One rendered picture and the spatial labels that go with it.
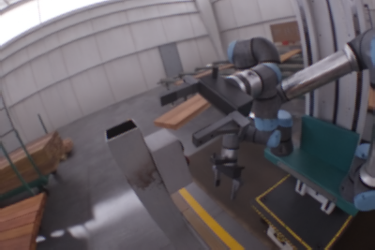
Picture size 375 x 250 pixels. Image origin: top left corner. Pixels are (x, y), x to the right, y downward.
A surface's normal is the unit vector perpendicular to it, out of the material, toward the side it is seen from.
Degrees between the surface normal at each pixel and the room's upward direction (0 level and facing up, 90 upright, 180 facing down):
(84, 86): 88
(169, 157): 90
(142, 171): 90
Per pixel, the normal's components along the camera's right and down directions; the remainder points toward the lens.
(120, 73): 0.50, 0.12
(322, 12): -0.91, 0.34
